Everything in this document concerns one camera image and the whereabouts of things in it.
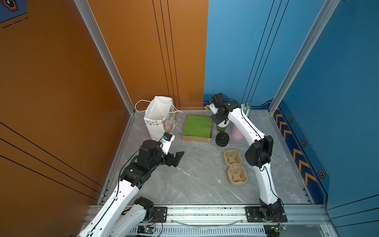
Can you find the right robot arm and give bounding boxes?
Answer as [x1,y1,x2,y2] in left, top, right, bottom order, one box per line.
[208,93,288,223]

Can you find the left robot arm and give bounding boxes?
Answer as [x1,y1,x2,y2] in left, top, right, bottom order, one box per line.
[79,140,184,237]

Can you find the stack of paper cups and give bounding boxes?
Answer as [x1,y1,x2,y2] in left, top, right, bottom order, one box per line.
[217,119,229,132]

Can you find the bundle of wrapped straws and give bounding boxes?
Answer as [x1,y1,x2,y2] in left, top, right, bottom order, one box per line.
[241,103,251,118]

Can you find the pink straw holder cup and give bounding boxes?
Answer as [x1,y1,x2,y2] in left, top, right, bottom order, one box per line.
[232,124,244,140]

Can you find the green paper napkin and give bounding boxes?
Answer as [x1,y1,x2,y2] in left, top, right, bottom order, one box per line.
[183,115,213,139]

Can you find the stack of black lids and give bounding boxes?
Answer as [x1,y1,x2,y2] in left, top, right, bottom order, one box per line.
[215,132,230,147]

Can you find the cartoon animal paper gift bag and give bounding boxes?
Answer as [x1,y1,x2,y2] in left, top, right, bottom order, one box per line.
[134,96,183,141]

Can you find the stack of pulp cup carriers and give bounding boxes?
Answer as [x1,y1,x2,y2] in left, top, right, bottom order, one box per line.
[224,149,248,186]

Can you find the green circuit board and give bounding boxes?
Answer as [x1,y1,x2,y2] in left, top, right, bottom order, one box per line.
[136,226,157,237]

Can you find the small right circuit board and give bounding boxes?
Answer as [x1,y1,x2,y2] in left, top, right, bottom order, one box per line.
[264,225,287,237]

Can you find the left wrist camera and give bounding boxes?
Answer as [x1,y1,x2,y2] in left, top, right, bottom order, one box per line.
[160,132,175,155]

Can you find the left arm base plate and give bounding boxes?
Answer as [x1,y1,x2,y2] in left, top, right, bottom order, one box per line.
[143,206,168,223]

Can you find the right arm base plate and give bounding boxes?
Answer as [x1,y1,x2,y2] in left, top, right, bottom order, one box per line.
[244,206,288,223]

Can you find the aluminium front rail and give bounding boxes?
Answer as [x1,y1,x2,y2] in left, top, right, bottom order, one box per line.
[156,204,332,226]

